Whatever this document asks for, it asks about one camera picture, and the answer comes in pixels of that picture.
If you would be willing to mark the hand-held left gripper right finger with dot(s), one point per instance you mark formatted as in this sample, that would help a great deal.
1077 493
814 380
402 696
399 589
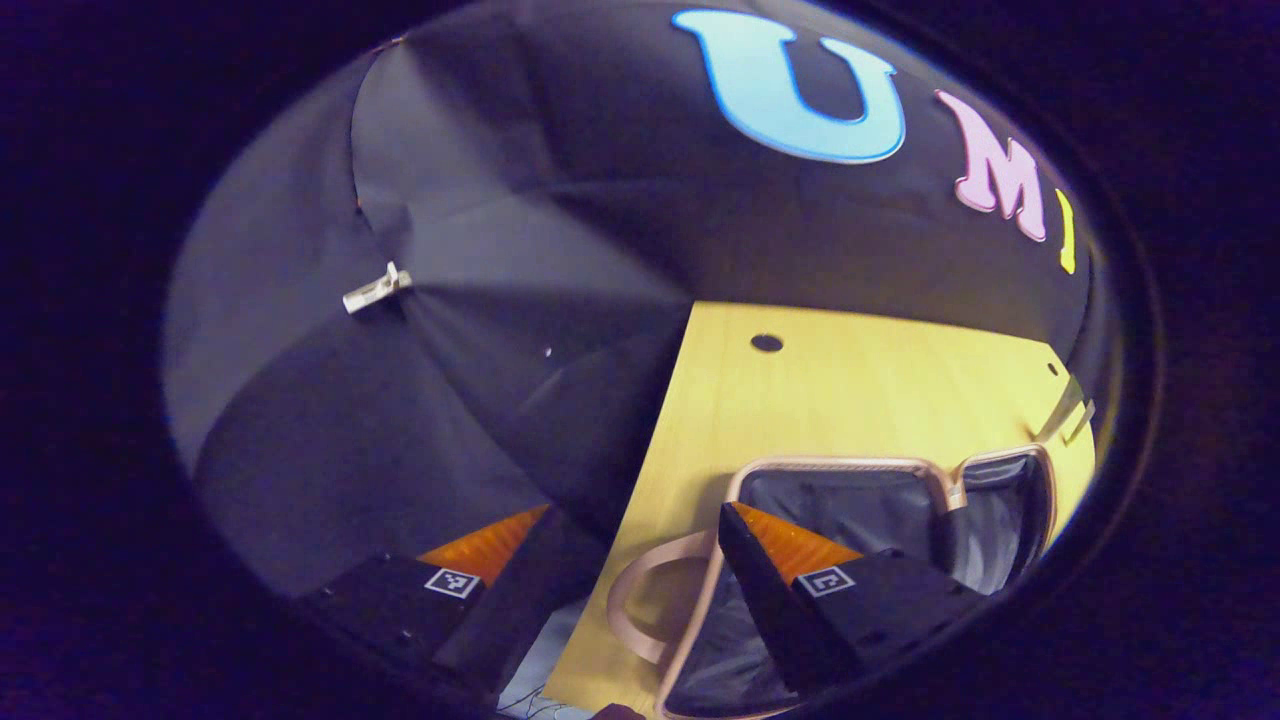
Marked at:
765 600

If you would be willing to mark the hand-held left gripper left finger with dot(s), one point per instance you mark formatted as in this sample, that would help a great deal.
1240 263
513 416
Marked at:
520 610

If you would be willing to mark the pink suitcase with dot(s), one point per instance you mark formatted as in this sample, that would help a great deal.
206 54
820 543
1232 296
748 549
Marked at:
850 510

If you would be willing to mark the light blue cloth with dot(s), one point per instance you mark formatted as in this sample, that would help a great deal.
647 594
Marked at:
540 660

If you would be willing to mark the white cloth clamp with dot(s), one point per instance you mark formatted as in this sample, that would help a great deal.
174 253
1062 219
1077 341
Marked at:
375 290

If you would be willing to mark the black backdrop cloth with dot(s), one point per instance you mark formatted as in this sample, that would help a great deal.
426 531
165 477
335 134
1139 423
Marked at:
480 180

